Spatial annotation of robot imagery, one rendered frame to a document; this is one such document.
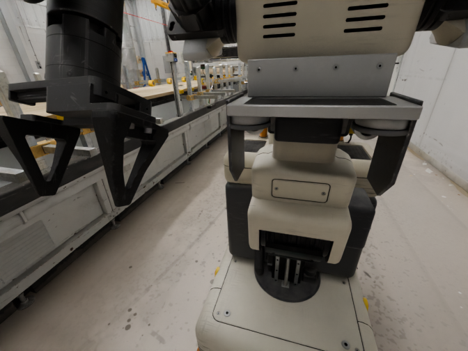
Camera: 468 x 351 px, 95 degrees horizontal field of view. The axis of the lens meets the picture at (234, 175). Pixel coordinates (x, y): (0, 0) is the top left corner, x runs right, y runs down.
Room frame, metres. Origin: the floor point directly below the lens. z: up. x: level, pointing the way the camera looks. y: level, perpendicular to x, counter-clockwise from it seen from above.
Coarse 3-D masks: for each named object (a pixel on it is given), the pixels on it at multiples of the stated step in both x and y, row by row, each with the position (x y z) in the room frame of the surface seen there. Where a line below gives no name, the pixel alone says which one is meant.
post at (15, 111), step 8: (0, 72) 0.87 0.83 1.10; (0, 80) 0.86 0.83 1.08; (0, 88) 0.85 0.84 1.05; (0, 96) 0.86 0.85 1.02; (8, 104) 0.85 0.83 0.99; (16, 104) 0.87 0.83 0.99; (8, 112) 0.85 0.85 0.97; (16, 112) 0.86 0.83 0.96; (32, 136) 0.88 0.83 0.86; (32, 144) 0.86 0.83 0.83; (40, 160) 0.87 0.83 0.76; (40, 168) 0.85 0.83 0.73
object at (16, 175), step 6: (0, 168) 0.63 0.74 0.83; (6, 168) 0.62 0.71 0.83; (0, 174) 0.59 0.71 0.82; (6, 174) 0.59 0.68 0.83; (12, 174) 0.58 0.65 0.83; (18, 174) 0.58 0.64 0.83; (24, 174) 0.59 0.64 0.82; (6, 180) 0.59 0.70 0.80; (12, 180) 0.58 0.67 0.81; (18, 180) 0.57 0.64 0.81; (24, 180) 0.59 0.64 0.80
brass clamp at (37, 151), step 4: (44, 140) 0.95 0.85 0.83; (52, 140) 0.94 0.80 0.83; (40, 144) 0.89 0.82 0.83; (44, 144) 0.90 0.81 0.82; (52, 144) 0.93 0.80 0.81; (32, 148) 0.85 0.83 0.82; (36, 148) 0.87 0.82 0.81; (40, 148) 0.88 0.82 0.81; (32, 152) 0.85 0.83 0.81; (36, 152) 0.86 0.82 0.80; (40, 152) 0.87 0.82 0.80; (44, 152) 0.89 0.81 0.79; (36, 156) 0.85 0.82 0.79; (40, 156) 0.87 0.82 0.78
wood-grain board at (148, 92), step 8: (136, 88) 2.83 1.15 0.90; (144, 88) 2.78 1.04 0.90; (152, 88) 2.74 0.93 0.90; (160, 88) 2.69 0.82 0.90; (168, 88) 2.65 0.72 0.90; (184, 88) 2.57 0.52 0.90; (144, 96) 1.91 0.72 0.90; (152, 96) 1.99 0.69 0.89; (160, 96) 2.11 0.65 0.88; (24, 104) 1.63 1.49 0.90; (40, 104) 1.60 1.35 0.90; (0, 112) 1.31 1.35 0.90; (24, 112) 1.28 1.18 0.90; (32, 112) 1.27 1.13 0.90; (40, 112) 1.25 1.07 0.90
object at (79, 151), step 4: (48, 144) 0.91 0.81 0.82; (44, 148) 0.89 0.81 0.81; (48, 148) 0.88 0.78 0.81; (52, 148) 0.87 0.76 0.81; (76, 148) 0.84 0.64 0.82; (80, 148) 0.84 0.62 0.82; (84, 148) 0.84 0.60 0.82; (88, 148) 0.83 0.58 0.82; (92, 148) 0.83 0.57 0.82; (48, 152) 0.88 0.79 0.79; (52, 152) 0.87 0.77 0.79; (76, 152) 0.83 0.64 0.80; (80, 152) 0.83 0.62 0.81; (84, 152) 0.82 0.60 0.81; (88, 152) 0.82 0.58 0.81; (92, 152) 0.82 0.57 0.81; (96, 152) 0.84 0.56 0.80; (84, 156) 0.82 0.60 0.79; (88, 156) 0.82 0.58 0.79; (92, 156) 0.82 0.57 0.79
